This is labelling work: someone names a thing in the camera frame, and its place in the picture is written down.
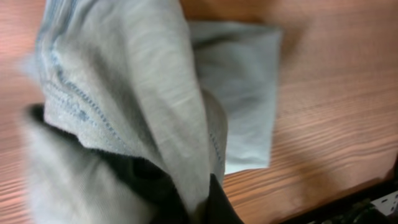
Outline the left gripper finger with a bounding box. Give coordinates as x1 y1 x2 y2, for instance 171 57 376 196
203 174 243 224

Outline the light blue t-shirt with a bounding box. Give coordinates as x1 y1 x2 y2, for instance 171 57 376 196
22 0 281 224

